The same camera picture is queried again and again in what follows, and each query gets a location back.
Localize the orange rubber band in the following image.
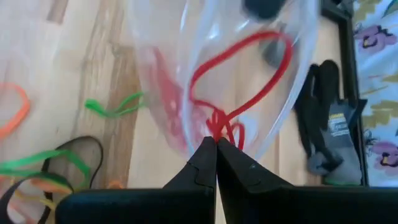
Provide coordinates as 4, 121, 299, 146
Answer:
0, 82, 31, 141

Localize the white floral cloth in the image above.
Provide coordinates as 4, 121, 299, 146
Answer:
353, 0, 398, 187

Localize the clear plastic zip bag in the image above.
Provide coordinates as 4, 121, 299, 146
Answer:
124, 0, 321, 159

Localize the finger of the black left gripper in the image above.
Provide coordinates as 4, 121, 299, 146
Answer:
241, 0, 287, 20
261, 39, 290, 68

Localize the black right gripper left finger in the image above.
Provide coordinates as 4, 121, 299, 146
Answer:
55, 136, 218, 224

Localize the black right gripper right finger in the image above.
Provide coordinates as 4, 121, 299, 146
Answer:
216, 136, 398, 224

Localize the black and gray work glove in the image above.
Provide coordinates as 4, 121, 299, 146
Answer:
294, 59, 369, 187

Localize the green rubber band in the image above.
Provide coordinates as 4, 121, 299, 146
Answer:
0, 149, 91, 190
84, 91, 146, 119

